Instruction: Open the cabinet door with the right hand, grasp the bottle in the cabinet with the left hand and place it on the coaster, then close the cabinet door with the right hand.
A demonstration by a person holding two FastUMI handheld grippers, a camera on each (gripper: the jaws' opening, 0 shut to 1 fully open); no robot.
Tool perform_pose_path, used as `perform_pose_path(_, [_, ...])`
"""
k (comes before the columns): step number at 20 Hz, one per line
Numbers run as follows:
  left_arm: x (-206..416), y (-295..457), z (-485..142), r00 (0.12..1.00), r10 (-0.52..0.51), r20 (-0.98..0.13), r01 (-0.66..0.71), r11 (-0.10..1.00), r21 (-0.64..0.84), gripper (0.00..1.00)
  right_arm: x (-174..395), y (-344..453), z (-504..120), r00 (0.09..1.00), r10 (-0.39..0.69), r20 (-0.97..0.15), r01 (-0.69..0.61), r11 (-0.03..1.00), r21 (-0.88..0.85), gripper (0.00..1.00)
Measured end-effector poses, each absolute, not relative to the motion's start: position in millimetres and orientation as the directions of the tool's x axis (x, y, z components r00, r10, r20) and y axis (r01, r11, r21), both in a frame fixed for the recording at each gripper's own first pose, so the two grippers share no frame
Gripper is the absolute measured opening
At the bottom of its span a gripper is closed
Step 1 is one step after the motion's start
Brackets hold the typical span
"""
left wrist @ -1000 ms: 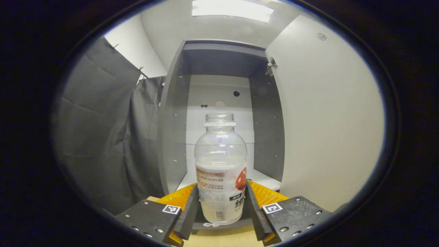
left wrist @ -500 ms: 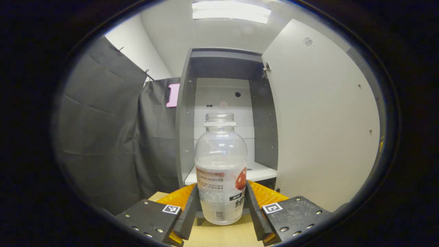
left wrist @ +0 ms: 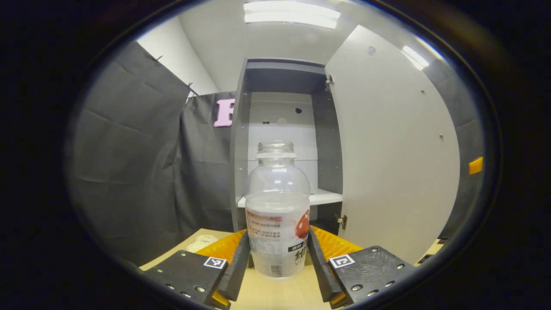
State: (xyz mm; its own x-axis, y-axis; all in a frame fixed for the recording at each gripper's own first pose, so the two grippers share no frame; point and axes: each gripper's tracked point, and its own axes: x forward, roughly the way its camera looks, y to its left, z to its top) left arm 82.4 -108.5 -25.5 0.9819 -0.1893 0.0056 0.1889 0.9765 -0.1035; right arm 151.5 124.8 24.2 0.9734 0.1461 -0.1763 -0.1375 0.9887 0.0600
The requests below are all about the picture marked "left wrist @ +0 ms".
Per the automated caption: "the clear plastic bottle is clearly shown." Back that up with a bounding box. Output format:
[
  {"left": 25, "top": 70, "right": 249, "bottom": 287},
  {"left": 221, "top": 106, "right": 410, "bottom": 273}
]
[{"left": 244, "top": 141, "right": 311, "bottom": 280}]

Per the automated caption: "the black backdrop cloth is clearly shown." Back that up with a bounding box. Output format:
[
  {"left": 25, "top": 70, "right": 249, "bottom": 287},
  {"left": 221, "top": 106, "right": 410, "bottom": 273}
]
[{"left": 71, "top": 41, "right": 485, "bottom": 265}]

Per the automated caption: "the cream plush toy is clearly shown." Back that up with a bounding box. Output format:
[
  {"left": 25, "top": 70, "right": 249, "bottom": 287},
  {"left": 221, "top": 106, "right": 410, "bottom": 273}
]
[{"left": 186, "top": 234, "right": 220, "bottom": 253}]

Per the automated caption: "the large ceiling light panel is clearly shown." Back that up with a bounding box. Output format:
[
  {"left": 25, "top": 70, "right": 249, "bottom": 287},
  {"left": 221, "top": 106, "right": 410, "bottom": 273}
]
[{"left": 244, "top": 1, "right": 341, "bottom": 29}]

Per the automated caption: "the white cabinet door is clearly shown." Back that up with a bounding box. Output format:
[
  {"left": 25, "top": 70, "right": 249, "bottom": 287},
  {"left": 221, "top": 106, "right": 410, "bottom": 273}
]
[{"left": 324, "top": 25, "right": 461, "bottom": 265}]

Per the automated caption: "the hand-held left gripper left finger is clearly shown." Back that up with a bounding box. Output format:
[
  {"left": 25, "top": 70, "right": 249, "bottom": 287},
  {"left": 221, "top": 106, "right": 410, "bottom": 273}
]
[{"left": 139, "top": 229, "right": 251, "bottom": 310}]

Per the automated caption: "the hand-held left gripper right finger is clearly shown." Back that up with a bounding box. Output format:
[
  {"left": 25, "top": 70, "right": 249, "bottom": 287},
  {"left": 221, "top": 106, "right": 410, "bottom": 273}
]
[{"left": 307, "top": 226, "right": 416, "bottom": 308}]

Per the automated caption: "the grey white cabinet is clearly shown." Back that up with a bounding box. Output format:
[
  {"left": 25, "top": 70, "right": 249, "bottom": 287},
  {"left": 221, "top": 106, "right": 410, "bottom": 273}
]
[{"left": 229, "top": 58, "right": 345, "bottom": 236}]

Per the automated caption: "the side ceiling light panel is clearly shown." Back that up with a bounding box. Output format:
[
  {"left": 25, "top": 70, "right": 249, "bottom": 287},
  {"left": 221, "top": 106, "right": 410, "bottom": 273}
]
[{"left": 401, "top": 45, "right": 430, "bottom": 71}]

